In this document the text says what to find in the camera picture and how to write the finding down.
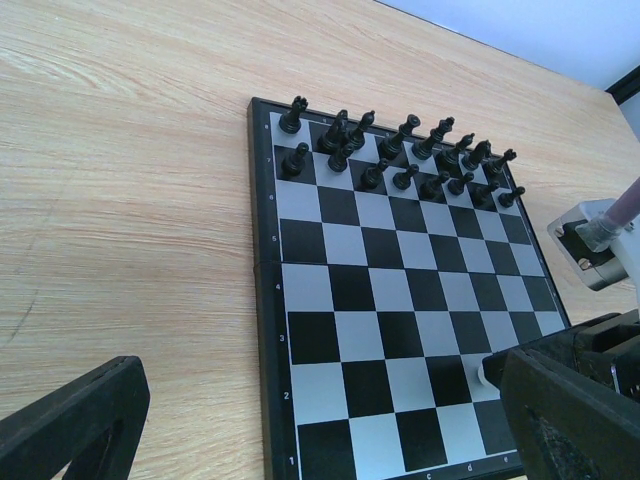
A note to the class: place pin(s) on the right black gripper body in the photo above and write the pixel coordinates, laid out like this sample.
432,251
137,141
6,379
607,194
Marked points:
604,349

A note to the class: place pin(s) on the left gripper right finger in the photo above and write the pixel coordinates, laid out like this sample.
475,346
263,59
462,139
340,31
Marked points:
565,425

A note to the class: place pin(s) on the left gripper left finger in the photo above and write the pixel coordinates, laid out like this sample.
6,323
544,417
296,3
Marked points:
89,428

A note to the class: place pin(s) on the white pawn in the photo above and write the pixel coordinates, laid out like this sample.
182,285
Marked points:
482,389

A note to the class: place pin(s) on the black pawn mid board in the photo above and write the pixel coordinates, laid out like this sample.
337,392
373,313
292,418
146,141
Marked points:
432,188

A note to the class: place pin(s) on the black pawn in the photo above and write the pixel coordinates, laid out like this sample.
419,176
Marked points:
373,176
338,161
482,196
402,180
507,199
294,162
456,186

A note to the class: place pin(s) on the black rook right corner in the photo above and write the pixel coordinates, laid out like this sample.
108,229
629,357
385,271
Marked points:
494,167

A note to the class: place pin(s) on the black rook corner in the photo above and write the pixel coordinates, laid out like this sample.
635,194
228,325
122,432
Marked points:
290,122
494,167

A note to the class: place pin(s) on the black and silver chessboard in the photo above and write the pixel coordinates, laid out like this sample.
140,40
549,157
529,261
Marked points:
375,307

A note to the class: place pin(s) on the black knight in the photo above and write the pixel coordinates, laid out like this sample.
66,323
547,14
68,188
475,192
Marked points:
331,140
474,159

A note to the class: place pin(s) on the black bishop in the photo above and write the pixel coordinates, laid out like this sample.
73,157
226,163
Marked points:
355,138
448,159

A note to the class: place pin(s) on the black king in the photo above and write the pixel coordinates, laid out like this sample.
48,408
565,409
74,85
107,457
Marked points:
423,149

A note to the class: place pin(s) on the black queen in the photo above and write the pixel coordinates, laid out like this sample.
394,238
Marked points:
391,147

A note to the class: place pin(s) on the black rook left corner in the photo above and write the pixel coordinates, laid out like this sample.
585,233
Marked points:
290,122

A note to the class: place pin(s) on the black enclosure frame right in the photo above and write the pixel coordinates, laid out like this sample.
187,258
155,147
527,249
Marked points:
626,87

